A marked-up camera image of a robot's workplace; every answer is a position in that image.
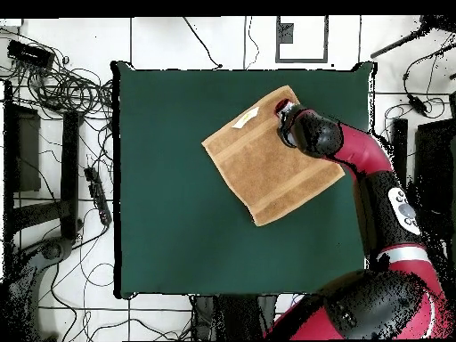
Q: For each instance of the tan terry towel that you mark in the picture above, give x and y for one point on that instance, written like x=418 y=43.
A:
x=263 y=164

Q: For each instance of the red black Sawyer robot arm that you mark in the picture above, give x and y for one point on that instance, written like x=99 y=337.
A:
x=367 y=221

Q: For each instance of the black tripod leg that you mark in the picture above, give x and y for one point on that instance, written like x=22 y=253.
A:
x=395 y=44

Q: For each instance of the black power adapter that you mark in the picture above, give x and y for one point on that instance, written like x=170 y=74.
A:
x=417 y=105

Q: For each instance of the black metal stand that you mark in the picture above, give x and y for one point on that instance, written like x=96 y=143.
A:
x=436 y=149
x=69 y=160

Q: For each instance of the dark green table cloth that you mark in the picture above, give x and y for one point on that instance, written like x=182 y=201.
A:
x=178 y=231

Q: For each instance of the black power strip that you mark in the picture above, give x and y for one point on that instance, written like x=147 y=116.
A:
x=98 y=196

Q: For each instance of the dark grey stand base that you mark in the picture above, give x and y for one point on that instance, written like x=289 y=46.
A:
x=53 y=251

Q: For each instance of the grey square floor frame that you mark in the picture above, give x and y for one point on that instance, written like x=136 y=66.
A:
x=285 y=34

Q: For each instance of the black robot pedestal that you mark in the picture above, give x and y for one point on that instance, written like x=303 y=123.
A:
x=231 y=317

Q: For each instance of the black network switch box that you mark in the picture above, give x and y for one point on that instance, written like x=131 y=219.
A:
x=30 y=53

